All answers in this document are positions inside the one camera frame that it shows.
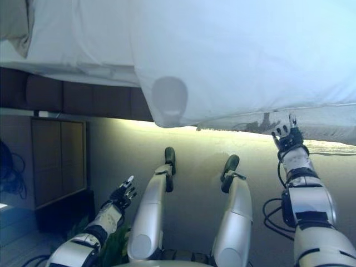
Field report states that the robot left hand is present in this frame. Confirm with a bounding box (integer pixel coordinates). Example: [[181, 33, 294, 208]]
[[110, 175, 137, 209]]

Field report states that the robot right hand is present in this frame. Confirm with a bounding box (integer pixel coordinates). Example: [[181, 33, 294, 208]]
[[271, 112, 305, 152]]

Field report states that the white duvet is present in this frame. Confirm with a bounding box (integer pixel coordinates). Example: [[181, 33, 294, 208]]
[[130, 0, 356, 145]]

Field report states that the white bed sheet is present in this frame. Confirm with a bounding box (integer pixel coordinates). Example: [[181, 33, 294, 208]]
[[0, 0, 140, 87]]

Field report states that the wooden nightstand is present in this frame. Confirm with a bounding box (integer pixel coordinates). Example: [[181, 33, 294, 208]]
[[30, 116, 95, 223]]

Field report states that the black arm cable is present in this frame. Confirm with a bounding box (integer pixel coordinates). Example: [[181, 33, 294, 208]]
[[263, 166, 296, 240], [24, 254, 53, 267]]

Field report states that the brown bed frame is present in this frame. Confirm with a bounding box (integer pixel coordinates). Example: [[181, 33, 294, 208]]
[[0, 66, 155, 123]]

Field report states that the black cable bundle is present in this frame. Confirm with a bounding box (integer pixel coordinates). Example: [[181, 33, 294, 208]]
[[0, 139, 27, 201]]

